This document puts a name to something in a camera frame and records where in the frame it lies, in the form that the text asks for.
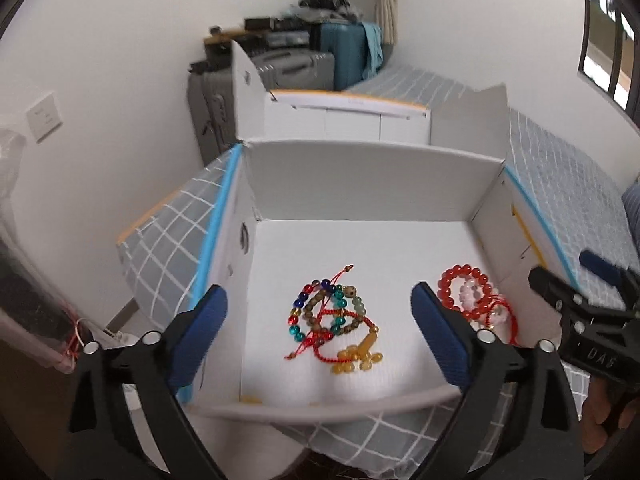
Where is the dark grey suitcase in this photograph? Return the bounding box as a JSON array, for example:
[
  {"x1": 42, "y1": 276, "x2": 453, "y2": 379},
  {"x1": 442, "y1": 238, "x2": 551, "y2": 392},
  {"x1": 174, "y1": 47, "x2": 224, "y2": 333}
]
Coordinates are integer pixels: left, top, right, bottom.
[{"x1": 186, "y1": 60, "x2": 237, "y2": 167}]

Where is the red cord bracelet gold plate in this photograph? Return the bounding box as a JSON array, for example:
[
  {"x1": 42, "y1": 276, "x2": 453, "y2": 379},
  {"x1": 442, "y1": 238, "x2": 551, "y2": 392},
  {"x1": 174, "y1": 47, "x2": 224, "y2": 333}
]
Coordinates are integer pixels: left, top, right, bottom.
[{"x1": 474, "y1": 297, "x2": 522, "y2": 347}]

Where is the window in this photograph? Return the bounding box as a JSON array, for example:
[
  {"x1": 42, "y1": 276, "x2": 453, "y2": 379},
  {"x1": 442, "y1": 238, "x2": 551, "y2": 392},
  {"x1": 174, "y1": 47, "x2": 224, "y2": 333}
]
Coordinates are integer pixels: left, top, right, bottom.
[{"x1": 577, "y1": 0, "x2": 640, "y2": 121}]

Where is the white cardboard box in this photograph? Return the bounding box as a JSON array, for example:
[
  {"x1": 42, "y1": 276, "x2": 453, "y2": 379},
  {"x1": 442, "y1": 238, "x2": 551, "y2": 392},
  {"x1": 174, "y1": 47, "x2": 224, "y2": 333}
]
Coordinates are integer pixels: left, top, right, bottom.
[{"x1": 116, "y1": 40, "x2": 593, "y2": 427}]

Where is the teal suitcase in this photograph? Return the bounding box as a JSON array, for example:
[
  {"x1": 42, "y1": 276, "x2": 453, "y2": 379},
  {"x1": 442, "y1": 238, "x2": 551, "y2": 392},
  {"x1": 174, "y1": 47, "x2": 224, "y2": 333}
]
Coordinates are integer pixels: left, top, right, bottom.
[{"x1": 319, "y1": 21, "x2": 373, "y2": 92}]

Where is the beige curtain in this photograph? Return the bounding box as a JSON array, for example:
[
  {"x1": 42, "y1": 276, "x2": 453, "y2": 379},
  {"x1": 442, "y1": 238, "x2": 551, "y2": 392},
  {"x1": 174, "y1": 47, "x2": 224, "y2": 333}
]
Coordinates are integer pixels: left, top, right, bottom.
[{"x1": 375, "y1": 0, "x2": 401, "y2": 46}]

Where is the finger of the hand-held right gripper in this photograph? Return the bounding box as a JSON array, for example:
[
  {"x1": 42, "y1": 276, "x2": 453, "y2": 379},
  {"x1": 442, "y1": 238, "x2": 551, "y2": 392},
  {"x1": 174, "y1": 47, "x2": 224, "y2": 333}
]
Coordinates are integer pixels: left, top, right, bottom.
[
  {"x1": 528, "y1": 266, "x2": 626, "y2": 333},
  {"x1": 579, "y1": 250, "x2": 640, "y2": 306}
]

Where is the pale pink bead bracelet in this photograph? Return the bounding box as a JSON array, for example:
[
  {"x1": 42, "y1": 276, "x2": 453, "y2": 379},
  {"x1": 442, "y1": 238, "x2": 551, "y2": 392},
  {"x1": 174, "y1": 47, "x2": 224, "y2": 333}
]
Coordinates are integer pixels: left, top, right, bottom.
[{"x1": 457, "y1": 281, "x2": 507, "y2": 332}]

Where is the clear plastic bag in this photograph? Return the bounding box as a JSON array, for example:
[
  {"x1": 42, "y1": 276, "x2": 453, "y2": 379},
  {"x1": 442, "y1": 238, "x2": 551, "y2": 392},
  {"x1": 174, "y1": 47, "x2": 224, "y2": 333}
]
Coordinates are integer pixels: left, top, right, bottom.
[{"x1": 0, "y1": 127, "x2": 93, "y2": 375}]

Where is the dark clutter pile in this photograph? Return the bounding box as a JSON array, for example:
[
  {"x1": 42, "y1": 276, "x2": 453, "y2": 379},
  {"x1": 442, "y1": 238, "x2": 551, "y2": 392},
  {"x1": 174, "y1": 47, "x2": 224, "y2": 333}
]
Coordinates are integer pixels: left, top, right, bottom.
[{"x1": 287, "y1": 0, "x2": 361, "y2": 25}]

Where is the blue striped pillow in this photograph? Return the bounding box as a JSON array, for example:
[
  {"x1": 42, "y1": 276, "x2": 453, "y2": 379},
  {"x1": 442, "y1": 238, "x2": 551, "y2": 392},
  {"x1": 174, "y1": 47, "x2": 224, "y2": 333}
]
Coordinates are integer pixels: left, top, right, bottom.
[{"x1": 620, "y1": 175, "x2": 640, "y2": 251}]

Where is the teal cloth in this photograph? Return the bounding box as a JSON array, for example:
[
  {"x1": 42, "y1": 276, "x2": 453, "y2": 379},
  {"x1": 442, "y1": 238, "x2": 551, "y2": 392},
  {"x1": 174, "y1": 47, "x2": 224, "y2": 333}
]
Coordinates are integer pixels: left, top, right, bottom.
[{"x1": 361, "y1": 22, "x2": 386, "y2": 81}]

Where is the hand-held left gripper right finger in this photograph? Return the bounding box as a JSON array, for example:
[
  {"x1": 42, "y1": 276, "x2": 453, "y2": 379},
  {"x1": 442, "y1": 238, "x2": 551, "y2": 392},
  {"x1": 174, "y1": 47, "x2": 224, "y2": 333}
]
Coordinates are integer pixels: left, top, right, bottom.
[{"x1": 410, "y1": 281, "x2": 587, "y2": 480}]

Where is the wall socket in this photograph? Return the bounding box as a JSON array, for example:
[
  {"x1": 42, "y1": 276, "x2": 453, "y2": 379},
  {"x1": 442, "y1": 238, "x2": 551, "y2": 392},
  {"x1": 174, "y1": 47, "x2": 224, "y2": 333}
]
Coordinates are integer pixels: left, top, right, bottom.
[{"x1": 25, "y1": 91, "x2": 65, "y2": 143}]

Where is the multicolour glass bead bracelet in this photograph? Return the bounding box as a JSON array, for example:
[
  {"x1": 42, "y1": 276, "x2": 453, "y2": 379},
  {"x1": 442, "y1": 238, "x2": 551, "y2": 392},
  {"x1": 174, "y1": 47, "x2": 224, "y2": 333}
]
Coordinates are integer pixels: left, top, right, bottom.
[{"x1": 287, "y1": 279, "x2": 351, "y2": 348}]

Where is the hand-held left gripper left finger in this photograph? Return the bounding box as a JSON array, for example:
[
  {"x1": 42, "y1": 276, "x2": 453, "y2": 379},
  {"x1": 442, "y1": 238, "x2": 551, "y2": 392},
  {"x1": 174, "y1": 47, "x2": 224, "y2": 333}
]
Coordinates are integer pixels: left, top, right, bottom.
[{"x1": 62, "y1": 284, "x2": 236, "y2": 480}]

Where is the yellow bead bracelet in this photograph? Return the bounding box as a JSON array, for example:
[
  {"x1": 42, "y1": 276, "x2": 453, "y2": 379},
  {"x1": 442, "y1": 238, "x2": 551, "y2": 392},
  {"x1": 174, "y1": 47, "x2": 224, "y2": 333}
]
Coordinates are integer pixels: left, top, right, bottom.
[{"x1": 329, "y1": 342, "x2": 387, "y2": 376}]

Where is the red bead bracelet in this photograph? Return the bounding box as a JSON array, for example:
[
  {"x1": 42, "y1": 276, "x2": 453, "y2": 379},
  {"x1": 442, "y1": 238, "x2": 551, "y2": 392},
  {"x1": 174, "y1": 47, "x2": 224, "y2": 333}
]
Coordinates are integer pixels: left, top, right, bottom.
[{"x1": 437, "y1": 263, "x2": 496, "y2": 322}]

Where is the wooden desk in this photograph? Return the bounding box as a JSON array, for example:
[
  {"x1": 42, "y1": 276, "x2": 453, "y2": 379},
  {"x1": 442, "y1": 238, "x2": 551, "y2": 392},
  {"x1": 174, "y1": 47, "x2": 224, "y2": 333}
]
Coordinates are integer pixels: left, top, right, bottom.
[{"x1": 202, "y1": 26, "x2": 273, "y2": 50}]

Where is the brown wooden bead bracelet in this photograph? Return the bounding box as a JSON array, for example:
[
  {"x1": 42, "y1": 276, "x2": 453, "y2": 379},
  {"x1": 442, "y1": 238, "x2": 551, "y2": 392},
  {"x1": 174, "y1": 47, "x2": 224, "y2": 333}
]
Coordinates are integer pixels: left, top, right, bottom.
[{"x1": 301, "y1": 285, "x2": 373, "y2": 342}]

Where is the person's right hand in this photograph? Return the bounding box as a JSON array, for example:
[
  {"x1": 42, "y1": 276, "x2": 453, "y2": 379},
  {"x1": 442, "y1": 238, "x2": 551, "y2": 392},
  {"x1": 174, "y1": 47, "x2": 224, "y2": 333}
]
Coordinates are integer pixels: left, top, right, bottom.
[{"x1": 579, "y1": 374, "x2": 640, "y2": 461}]

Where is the red cord bracelet gold tube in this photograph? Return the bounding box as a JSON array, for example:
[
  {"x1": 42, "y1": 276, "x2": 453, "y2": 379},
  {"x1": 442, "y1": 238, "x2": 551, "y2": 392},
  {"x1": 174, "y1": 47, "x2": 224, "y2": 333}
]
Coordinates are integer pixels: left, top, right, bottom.
[{"x1": 284, "y1": 265, "x2": 382, "y2": 367}]

